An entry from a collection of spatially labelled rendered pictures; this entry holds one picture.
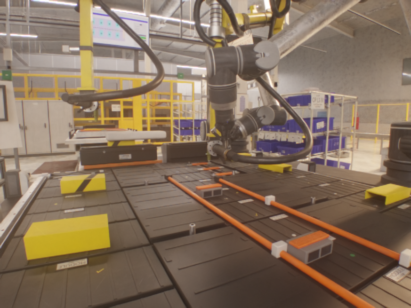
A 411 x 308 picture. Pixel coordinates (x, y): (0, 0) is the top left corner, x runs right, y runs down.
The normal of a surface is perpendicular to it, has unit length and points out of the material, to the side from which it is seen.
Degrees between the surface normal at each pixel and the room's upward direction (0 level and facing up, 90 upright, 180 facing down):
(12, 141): 90
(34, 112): 90
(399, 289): 0
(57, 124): 90
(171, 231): 0
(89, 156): 90
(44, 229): 0
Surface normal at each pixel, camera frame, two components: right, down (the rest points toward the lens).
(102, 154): 0.45, 0.13
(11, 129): 0.79, 0.09
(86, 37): 0.22, 0.14
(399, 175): -0.88, 0.07
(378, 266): 0.00, -0.99
